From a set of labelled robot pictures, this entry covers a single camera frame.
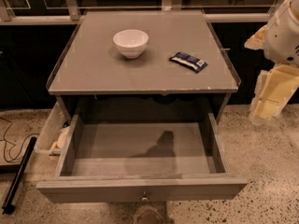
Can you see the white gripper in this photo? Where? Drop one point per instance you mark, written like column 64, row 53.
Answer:
column 281, row 37

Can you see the blue snack packet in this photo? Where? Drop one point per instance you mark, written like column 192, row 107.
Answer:
column 189, row 61

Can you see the grey cabinet with flat top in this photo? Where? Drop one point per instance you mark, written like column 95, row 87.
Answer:
column 91, row 64

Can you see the black rod on floor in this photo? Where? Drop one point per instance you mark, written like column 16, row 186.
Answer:
column 7, row 205

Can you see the metal railing frame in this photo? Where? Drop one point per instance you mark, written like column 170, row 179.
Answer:
column 31, row 12

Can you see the pale object in bin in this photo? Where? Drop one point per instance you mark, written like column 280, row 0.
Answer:
column 59, row 143

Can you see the white ceramic bowl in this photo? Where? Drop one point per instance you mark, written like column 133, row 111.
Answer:
column 131, row 43

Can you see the metal drawer knob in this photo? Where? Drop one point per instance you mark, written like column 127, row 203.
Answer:
column 144, row 197

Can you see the grey top drawer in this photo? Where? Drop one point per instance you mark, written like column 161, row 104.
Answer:
column 115, row 161

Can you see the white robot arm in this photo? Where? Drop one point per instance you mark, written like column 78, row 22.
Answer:
column 294, row 3

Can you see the clear plastic bin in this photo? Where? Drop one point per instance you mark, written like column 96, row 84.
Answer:
column 47, row 141

